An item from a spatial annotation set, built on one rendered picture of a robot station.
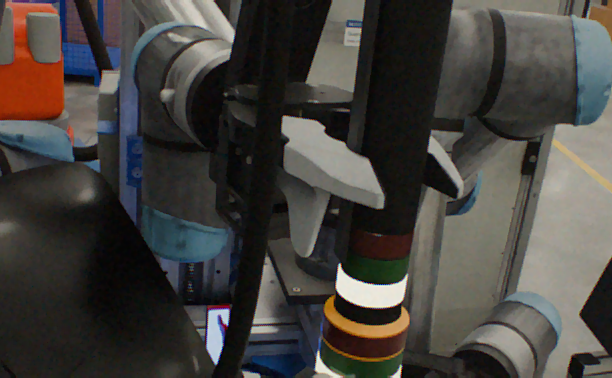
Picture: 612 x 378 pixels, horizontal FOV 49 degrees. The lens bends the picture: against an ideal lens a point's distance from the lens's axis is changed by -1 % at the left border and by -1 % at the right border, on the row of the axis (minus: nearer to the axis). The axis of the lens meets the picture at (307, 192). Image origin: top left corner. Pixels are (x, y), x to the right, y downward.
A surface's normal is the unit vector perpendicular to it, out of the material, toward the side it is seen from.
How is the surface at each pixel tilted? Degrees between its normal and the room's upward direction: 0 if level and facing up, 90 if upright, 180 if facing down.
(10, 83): 90
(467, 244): 90
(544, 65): 78
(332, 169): 42
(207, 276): 90
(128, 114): 90
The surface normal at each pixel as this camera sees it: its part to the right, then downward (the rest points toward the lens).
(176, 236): -0.05, 0.40
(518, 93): 0.04, 0.65
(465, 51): -0.07, 0.03
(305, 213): -0.92, 0.05
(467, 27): -0.15, -0.45
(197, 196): 0.36, 0.36
